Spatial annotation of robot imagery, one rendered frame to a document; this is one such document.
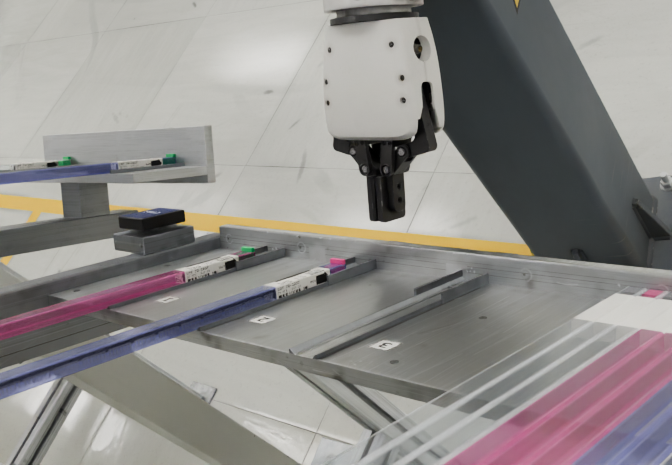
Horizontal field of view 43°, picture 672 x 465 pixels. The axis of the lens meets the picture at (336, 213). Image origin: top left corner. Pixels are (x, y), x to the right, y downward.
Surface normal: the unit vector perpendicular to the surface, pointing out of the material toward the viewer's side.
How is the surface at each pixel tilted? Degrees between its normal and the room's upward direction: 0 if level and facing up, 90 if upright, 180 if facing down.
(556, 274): 44
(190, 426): 90
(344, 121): 50
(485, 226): 0
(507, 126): 90
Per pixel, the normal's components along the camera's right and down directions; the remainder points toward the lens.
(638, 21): -0.53, -0.55
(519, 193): -0.26, 0.83
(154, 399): 0.76, 0.03
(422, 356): -0.07, -0.98
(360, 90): -0.64, 0.22
